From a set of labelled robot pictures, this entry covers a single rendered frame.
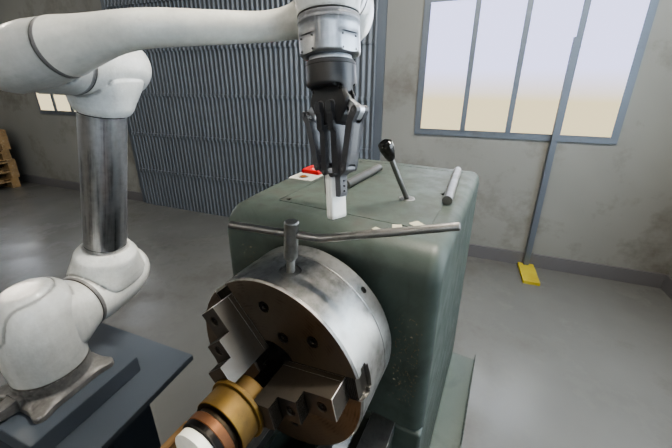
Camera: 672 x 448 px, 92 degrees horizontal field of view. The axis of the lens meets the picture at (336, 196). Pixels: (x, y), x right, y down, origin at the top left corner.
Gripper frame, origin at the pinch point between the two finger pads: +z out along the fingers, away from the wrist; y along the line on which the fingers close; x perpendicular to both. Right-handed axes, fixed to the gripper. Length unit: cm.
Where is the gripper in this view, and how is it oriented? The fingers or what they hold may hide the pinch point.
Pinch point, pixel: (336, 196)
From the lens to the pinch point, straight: 51.2
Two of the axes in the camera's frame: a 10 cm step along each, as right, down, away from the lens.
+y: 6.7, 1.1, -7.4
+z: 0.4, 9.8, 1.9
